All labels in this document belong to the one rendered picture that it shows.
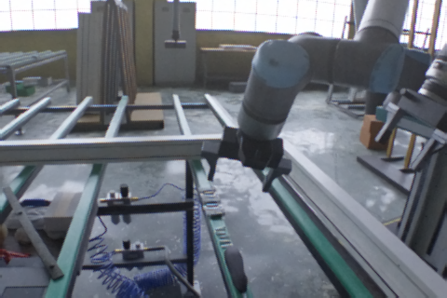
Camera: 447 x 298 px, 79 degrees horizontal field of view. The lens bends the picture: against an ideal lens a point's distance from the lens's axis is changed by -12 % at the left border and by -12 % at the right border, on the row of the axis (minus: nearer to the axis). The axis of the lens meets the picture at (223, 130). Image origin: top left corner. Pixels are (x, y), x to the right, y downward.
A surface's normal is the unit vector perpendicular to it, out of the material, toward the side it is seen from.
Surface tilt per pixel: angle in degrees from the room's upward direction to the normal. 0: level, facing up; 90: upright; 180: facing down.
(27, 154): 90
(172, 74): 90
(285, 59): 30
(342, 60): 84
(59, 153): 90
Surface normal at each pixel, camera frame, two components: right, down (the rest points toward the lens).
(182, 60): 0.22, 0.32
